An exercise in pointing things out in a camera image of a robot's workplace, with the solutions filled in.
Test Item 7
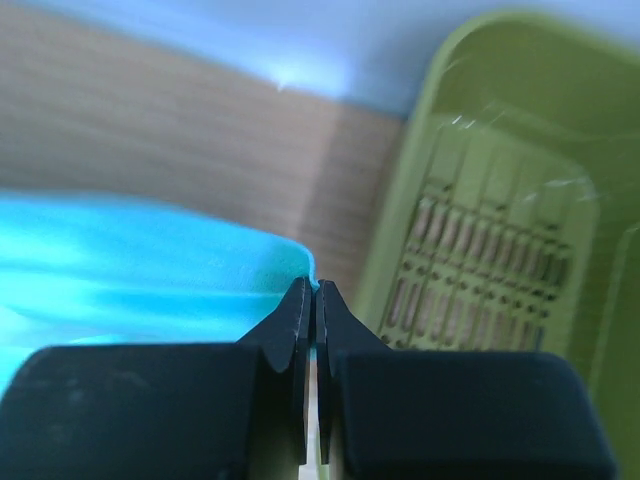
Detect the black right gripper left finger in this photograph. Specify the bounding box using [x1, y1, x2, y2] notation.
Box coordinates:
[1, 277, 311, 479]

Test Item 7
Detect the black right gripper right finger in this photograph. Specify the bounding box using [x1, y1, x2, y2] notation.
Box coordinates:
[315, 281, 618, 479]

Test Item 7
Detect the green plastic basket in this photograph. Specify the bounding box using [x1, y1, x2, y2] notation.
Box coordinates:
[352, 11, 639, 479]

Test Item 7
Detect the teal t shirt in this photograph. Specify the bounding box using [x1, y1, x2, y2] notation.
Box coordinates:
[1, 193, 316, 384]

